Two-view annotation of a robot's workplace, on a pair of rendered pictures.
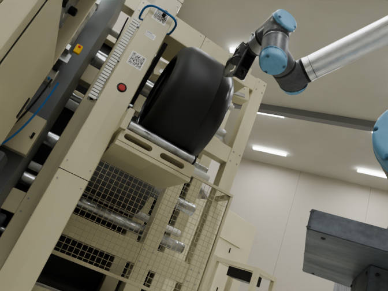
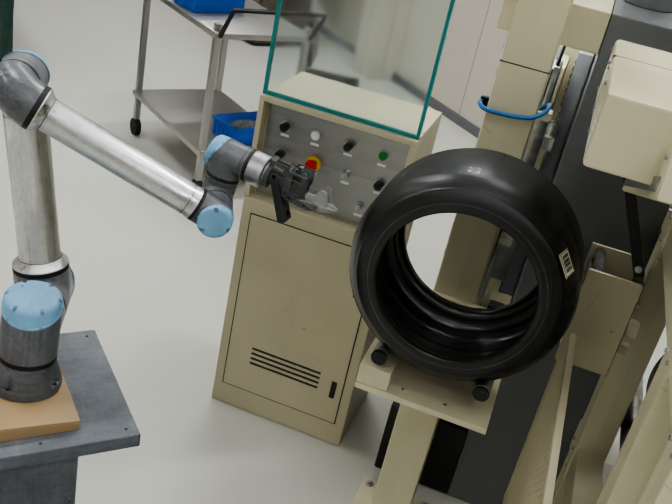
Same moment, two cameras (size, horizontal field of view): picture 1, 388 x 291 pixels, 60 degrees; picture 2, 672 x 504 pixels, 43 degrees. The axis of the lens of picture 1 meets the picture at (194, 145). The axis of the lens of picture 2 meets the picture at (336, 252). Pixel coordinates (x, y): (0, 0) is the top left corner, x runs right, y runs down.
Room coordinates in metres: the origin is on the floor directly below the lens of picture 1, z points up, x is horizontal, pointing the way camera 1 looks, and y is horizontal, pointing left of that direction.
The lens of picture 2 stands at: (2.28, -1.72, 2.14)
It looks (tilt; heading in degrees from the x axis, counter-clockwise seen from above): 27 degrees down; 122
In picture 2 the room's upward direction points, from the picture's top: 13 degrees clockwise
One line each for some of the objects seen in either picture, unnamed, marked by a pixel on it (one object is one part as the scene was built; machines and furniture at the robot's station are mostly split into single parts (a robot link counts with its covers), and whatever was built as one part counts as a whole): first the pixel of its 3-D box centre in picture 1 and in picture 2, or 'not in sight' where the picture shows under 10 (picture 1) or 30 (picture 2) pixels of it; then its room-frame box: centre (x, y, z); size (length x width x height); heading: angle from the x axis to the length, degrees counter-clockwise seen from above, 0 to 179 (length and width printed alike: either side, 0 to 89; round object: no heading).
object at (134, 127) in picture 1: (161, 142); (395, 327); (1.39, 0.14, 0.90); 0.35 x 0.05 x 0.05; 109
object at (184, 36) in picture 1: (202, 60); (657, 109); (1.84, 0.16, 1.71); 0.61 x 0.25 x 0.15; 109
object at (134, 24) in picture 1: (115, 58); not in sight; (1.36, 0.49, 1.19); 0.05 x 0.04 x 0.48; 19
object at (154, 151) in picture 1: (155, 155); (390, 345); (1.39, 0.14, 0.84); 0.36 x 0.09 x 0.06; 109
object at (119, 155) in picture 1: (141, 167); (434, 373); (1.52, 0.19, 0.80); 0.37 x 0.36 x 0.02; 19
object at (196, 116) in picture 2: not in sight; (219, 78); (-1.13, 2.05, 0.58); 1.22 x 0.71 x 1.15; 156
